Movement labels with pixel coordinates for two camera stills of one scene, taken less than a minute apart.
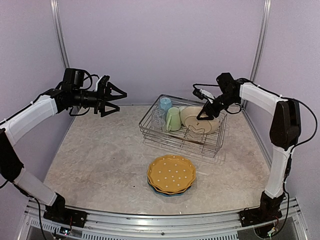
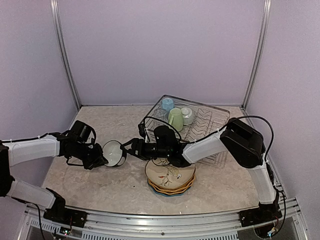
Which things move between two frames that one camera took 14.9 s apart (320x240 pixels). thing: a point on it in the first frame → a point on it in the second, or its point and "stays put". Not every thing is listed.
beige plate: x=188 y=117 → x=160 y=172
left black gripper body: x=94 y=100 → x=90 y=157
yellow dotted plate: x=171 y=172 → x=173 y=192
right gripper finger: x=207 y=109 → x=129 y=151
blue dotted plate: x=169 y=194 stays put
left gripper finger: x=103 y=113 → x=103 y=161
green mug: x=173 y=122 stays put
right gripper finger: x=214 y=109 → x=122 y=147
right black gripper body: x=228 y=100 → x=144 y=153
